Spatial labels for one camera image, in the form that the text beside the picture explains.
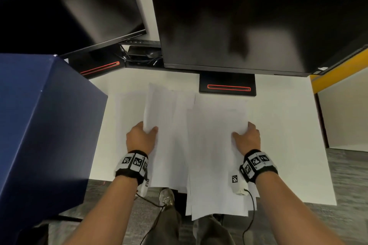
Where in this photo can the left wrist camera band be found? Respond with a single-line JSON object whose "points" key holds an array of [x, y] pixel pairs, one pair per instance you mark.
{"points": [[134, 167]]}

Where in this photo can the person's right hand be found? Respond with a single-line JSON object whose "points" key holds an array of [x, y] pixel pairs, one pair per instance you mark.
{"points": [[249, 141]]}

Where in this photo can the person's right forearm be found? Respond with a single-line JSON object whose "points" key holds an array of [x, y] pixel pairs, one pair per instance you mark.
{"points": [[296, 210]]}

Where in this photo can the yellow partition panel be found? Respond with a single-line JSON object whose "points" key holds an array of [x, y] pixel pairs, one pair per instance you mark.
{"points": [[339, 74]]}

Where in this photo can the person's left hand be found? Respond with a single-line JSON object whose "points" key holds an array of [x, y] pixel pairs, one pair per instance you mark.
{"points": [[140, 138]]}

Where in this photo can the black monitor stand base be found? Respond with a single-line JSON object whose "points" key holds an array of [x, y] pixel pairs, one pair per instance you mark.
{"points": [[227, 86], [97, 65]]}

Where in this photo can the black computer monitor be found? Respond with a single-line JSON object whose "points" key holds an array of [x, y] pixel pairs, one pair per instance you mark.
{"points": [[72, 6], [258, 15]]}

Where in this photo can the person's grey trousers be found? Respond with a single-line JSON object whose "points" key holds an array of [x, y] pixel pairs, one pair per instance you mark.
{"points": [[187, 229]]}

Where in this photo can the blue cardboard box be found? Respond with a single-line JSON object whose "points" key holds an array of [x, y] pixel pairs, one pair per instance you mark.
{"points": [[43, 138]]}

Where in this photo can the white paper sheet stack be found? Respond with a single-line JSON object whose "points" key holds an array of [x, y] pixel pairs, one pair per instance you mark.
{"points": [[166, 135], [215, 150]]}

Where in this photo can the wrist camera band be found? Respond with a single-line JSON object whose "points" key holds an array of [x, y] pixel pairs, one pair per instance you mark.
{"points": [[134, 167], [254, 167]]}

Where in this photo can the right wrist camera band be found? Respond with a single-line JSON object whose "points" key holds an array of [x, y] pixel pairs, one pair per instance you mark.
{"points": [[254, 167]]}

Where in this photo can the person's grey shoe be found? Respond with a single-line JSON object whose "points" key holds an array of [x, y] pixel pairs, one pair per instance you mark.
{"points": [[167, 196]]}

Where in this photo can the person's right thumb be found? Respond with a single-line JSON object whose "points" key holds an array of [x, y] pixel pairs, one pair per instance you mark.
{"points": [[238, 135]]}

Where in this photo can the person's left thumb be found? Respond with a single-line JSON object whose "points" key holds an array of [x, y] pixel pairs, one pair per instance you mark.
{"points": [[151, 130]]}

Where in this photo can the person's left forearm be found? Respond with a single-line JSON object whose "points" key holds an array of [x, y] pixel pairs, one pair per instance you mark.
{"points": [[100, 211]]}

